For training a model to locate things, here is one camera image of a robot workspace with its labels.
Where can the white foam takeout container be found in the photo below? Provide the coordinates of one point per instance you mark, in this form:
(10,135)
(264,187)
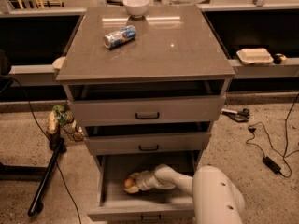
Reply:
(252,56)

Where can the small black yellow object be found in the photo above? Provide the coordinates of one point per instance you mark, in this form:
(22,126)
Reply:
(279,58)

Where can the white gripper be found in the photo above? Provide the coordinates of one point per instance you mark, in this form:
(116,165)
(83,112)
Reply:
(142,180)

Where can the orange fruit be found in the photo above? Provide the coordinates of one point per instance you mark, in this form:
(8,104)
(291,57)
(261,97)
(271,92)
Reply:
(129,182)

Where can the grey drawer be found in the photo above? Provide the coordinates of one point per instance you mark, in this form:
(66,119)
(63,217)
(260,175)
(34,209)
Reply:
(142,138)
(149,102)
(114,204)

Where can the grey drawer cabinet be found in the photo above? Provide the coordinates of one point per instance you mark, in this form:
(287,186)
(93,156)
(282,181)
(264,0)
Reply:
(172,43)

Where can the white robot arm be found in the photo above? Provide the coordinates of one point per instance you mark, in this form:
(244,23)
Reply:
(215,198)

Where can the grey bottom drawer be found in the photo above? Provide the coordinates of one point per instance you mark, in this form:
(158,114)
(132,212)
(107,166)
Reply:
(114,204)

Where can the grey middle drawer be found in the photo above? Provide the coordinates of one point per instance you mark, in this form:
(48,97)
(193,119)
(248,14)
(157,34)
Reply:
(142,138)

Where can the wire basket with toy fruit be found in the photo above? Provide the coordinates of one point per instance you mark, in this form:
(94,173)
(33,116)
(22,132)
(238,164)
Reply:
(61,119)

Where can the small white dish on rail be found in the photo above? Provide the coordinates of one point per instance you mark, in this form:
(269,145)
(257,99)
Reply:
(58,63)

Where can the blue silver soda can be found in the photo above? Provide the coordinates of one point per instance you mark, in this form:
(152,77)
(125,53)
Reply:
(119,37)

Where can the white ceramic bowl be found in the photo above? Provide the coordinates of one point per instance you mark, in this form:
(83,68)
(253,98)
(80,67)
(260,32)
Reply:
(136,8)

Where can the black metal stand leg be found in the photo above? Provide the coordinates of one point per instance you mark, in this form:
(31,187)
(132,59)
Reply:
(36,204)

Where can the grey top drawer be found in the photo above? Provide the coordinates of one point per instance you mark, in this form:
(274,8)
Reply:
(149,102)

